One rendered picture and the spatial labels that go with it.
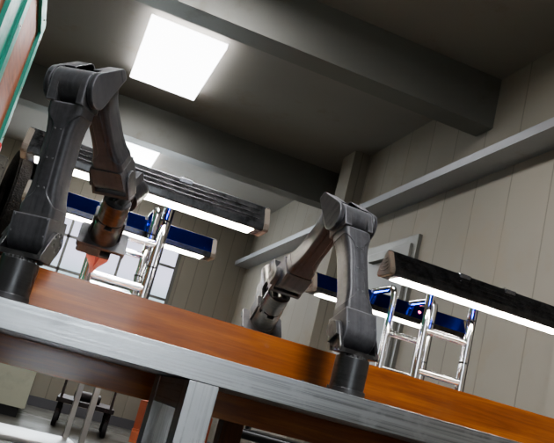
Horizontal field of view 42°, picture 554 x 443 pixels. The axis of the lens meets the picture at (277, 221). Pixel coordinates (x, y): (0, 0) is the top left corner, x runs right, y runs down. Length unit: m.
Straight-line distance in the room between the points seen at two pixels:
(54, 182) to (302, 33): 3.68
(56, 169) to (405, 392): 0.86
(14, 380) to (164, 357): 6.59
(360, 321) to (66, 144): 0.60
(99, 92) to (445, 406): 0.98
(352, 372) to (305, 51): 3.61
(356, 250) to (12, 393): 6.38
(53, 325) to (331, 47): 3.99
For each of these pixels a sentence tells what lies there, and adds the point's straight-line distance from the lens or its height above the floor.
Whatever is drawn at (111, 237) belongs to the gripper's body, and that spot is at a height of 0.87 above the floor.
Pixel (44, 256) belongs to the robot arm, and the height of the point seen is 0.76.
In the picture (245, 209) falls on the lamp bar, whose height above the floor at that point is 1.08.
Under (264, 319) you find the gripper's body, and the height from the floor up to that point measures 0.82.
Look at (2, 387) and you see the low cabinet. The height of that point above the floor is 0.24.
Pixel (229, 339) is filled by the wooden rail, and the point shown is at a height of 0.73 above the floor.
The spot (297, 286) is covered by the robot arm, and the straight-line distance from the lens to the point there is 1.68.
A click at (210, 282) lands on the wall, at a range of 10.24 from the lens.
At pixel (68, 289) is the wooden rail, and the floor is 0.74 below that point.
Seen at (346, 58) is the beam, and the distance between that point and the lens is 4.86.
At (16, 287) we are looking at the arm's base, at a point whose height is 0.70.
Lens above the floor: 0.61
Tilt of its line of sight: 15 degrees up
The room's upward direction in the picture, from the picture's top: 15 degrees clockwise
